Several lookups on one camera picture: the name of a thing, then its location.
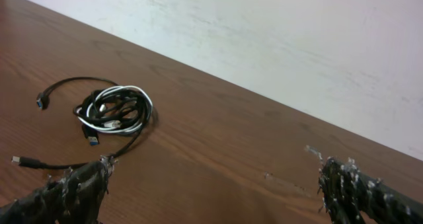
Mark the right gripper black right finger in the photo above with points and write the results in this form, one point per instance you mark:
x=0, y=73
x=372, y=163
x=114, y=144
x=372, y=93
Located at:
x=348, y=194

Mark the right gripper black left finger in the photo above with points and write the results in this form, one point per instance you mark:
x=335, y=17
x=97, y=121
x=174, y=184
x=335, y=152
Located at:
x=74, y=198

